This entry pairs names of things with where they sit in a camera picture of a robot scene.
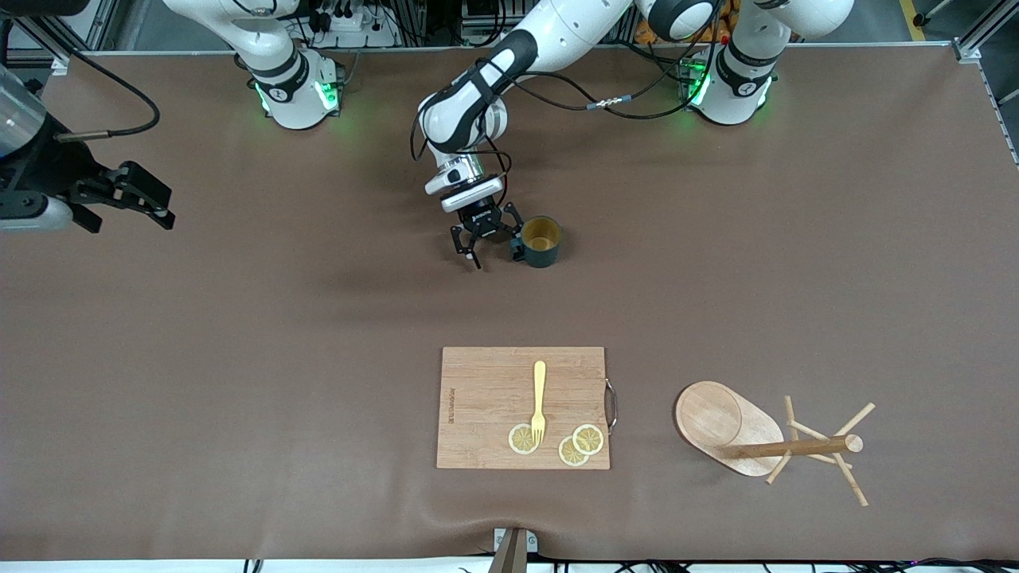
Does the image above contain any brown table mat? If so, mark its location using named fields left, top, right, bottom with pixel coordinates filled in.
left=0, top=46, right=1019, bottom=563

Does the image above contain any aluminium frame profile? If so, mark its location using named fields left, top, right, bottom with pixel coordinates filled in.
left=16, top=12, right=120, bottom=63
left=950, top=0, right=1019, bottom=168

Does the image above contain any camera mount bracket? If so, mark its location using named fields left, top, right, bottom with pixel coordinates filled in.
left=487, top=527, right=539, bottom=573

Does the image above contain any white power strip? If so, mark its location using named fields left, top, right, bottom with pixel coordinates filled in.
left=313, top=0, right=400, bottom=49

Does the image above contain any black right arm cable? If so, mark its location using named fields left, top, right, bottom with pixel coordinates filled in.
left=44, top=38, right=161, bottom=144

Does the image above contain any yellow plastic fork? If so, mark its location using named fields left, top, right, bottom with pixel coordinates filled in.
left=531, top=361, right=549, bottom=446

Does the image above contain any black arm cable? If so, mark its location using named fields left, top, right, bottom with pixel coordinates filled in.
left=44, top=38, right=161, bottom=144
left=409, top=0, right=727, bottom=189

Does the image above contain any orange snack packets pile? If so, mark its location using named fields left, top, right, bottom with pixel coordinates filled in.
left=634, top=0, right=737, bottom=45

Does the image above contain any wooden mug rack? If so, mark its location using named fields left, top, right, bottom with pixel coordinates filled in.
left=674, top=380, right=876, bottom=509

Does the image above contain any dark green mug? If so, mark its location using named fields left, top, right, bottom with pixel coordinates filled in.
left=511, top=216, right=563, bottom=269

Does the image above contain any wooden cutting board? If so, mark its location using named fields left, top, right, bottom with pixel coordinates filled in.
left=436, top=346, right=619, bottom=470

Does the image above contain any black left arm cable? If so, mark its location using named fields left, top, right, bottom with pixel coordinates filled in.
left=409, top=0, right=727, bottom=189

